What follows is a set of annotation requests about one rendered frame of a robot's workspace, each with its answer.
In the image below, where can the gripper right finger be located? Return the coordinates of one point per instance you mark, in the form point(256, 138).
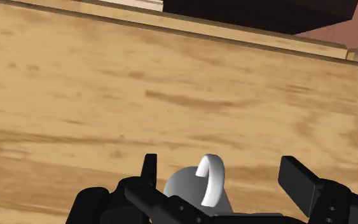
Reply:
point(309, 186)

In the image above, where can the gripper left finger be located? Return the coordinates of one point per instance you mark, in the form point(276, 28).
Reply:
point(141, 198)

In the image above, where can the white mug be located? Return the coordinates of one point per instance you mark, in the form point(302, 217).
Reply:
point(203, 189)

